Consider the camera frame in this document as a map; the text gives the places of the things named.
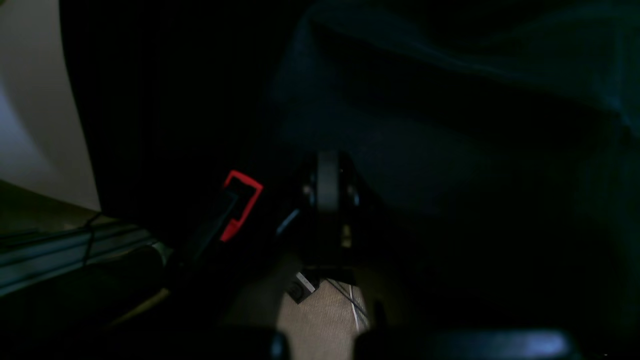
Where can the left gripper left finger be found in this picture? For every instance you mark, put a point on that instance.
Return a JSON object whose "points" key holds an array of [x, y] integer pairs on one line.
{"points": [[294, 235]]}

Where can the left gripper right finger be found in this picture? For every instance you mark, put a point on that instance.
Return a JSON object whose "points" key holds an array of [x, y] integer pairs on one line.
{"points": [[414, 314]]}

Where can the bottom orange blue clamp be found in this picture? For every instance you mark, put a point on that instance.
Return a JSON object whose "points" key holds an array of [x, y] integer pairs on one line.
{"points": [[221, 223]]}

